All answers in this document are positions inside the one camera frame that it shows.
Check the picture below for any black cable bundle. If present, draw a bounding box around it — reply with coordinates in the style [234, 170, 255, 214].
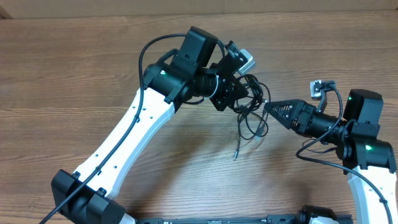
[228, 73, 272, 161]

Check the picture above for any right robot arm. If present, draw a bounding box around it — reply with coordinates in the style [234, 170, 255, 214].
[265, 86, 397, 223]

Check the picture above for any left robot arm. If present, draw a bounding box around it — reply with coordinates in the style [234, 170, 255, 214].
[51, 27, 255, 223]

